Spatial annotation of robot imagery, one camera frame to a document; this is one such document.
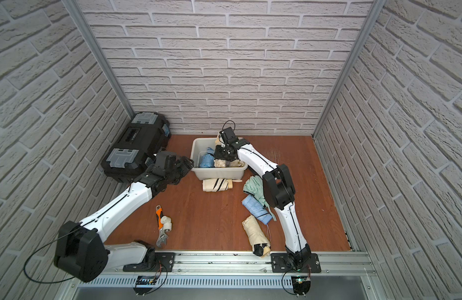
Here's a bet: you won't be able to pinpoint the beige umbrella black handle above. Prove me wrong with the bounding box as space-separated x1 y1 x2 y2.
242 215 271 258

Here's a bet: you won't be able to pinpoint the orange handled wrench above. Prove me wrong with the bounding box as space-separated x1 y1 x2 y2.
155 205 168 248

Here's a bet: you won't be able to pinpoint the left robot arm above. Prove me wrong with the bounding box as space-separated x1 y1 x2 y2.
53 151 194 283

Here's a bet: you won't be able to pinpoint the aluminium front rail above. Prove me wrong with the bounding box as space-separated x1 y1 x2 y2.
85 251 377 282

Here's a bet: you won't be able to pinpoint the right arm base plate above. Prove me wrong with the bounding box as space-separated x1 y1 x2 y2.
270 252 322 274

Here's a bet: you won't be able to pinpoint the light blue umbrella front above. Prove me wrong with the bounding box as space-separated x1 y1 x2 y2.
199 147 215 168

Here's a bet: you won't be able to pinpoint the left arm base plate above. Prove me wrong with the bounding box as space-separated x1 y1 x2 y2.
123 250 176 273

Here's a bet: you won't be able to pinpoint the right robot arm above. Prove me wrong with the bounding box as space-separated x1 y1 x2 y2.
219 127 312 270

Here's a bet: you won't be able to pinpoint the white pipe fitting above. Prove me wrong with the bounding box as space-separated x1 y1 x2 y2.
160 216 172 233

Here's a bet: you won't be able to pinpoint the periwinkle blue umbrella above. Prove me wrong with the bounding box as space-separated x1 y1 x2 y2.
242 195 273 225

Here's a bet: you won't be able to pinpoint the right circuit board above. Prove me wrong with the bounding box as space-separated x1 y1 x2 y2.
291 276 311 296

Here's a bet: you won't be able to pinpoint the beige umbrella black stripes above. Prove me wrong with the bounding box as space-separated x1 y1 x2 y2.
202 178 242 193

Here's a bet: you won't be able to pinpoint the black grey toolbox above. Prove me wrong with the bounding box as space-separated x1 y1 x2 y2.
101 112 172 183

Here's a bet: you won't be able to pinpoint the white plastic storage box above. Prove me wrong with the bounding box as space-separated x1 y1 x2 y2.
191 137 248 180

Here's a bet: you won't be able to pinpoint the mint green umbrella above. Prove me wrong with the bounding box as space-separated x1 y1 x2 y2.
243 176 277 221

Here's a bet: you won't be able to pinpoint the circuit board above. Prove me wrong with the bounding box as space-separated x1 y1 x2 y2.
135 276 160 289
291 276 311 296

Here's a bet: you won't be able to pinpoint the left circuit board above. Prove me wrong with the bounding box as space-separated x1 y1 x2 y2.
135 276 160 289

